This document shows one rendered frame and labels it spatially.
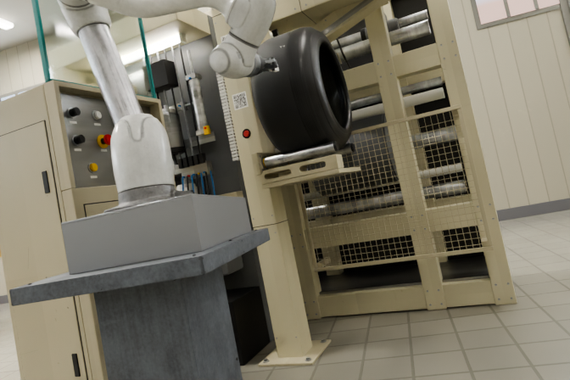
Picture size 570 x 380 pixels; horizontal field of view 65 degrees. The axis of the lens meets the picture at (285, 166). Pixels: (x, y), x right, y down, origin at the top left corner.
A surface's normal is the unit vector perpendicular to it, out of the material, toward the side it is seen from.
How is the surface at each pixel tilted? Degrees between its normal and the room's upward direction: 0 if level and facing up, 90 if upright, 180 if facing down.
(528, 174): 90
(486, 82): 90
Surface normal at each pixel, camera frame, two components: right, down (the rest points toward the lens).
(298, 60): -0.18, -0.28
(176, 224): -0.24, -0.01
